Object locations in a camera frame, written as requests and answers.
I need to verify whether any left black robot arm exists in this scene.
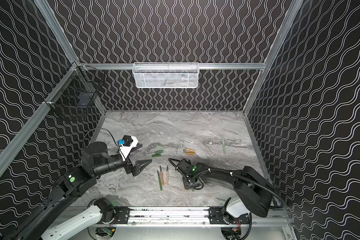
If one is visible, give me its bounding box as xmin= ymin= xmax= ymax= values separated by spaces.
xmin=0 ymin=142 xmax=152 ymax=240

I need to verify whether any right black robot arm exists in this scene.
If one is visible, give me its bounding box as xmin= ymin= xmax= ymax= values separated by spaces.
xmin=168 ymin=158 xmax=287 ymax=225

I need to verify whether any tan pen left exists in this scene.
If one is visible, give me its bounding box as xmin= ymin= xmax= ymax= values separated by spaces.
xmin=166 ymin=164 xmax=169 ymax=186

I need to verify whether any dark green pen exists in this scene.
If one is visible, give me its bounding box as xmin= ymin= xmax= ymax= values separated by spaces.
xmin=157 ymin=171 xmax=163 ymax=191

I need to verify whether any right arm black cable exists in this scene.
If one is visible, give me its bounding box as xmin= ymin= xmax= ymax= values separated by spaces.
xmin=167 ymin=157 xmax=289 ymax=211

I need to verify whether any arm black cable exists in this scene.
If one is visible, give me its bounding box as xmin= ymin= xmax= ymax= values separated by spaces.
xmin=167 ymin=157 xmax=289 ymax=211
xmin=83 ymin=128 xmax=121 ymax=151

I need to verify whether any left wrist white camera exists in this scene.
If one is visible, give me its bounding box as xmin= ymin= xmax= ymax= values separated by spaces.
xmin=117 ymin=135 xmax=139 ymax=161

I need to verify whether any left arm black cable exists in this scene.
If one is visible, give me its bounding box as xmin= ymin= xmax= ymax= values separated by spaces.
xmin=83 ymin=128 xmax=121 ymax=151

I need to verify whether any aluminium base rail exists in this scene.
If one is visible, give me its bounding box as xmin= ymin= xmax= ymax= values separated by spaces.
xmin=56 ymin=205 xmax=292 ymax=226

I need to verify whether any white wire mesh basket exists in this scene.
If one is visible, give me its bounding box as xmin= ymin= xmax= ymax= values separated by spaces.
xmin=132 ymin=67 xmax=200 ymax=89

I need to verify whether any black wire mesh basket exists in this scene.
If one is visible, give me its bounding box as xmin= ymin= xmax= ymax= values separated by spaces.
xmin=47 ymin=62 xmax=105 ymax=122

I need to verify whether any aluminium frame back bar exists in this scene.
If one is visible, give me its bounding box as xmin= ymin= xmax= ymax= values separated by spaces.
xmin=79 ymin=62 xmax=266 ymax=71

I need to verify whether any aluminium frame bar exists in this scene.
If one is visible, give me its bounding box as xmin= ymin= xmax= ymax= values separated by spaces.
xmin=79 ymin=62 xmax=266 ymax=71
xmin=0 ymin=62 xmax=79 ymax=193

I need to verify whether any aluminium frame left bar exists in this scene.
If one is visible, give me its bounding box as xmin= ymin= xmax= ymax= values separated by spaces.
xmin=0 ymin=62 xmax=79 ymax=193

